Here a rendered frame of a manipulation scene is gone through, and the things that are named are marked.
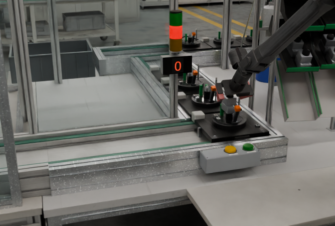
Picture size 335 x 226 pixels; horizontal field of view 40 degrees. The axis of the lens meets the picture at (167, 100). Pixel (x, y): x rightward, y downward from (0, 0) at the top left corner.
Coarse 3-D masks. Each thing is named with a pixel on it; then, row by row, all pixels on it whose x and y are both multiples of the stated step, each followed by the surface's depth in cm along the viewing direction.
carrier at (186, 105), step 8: (216, 80) 212; (200, 88) 213; (208, 88) 208; (184, 96) 216; (192, 96) 219; (200, 96) 213; (208, 96) 209; (216, 96) 214; (184, 104) 209; (192, 104) 209; (200, 104) 205; (208, 104) 204; (216, 104) 206; (208, 112) 200; (216, 112) 201; (224, 112) 202
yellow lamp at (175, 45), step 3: (171, 39) 181; (174, 39) 180; (177, 39) 180; (180, 39) 181; (171, 42) 181; (174, 42) 181; (177, 42) 181; (180, 42) 182; (171, 45) 182; (174, 45) 181; (177, 45) 181; (180, 45) 182; (171, 48) 182; (174, 48) 182; (177, 48) 182; (180, 48) 182; (174, 51) 182; (177, 51) 182
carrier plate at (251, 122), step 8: (240, 112) 200; (200, 120) 191; (208, 120) 191; (248, 120) 191; (208, 128) 184; (216, 128) 184; (248, 128) 183; (256, 128) 183; (264, 128) 183; (208, 136) 178; (216, 136) 177; (224, 136) 176; (232, 136) 177; (256, 136) 180
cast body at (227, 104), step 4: (224, 96) 185; (228, 96) 183; (232, 96) 183; (224, 100) 184; (228, 100) 183; (232, 100) 183; (224, 104) 185; (228, 104) 183; (232, 104) 184; (224, 108) 185; (228, 108) 183; (232, 108) 183; (228, 112) 183; (232, 112) 184
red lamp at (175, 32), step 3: (171, 27) 179; (174, 27) 179; (177, 27) 179; (180, 27) 179; (171, 30) 180; (174, 30) 179; (177, 30) 179; (180, 30) 180; (171, 33) 180; (174, 33) 180; (177, 33) 180; (180, 33) 180; (171, 36) 180; (174, 36) 180; (177, 36) 180; (180, 36) 181
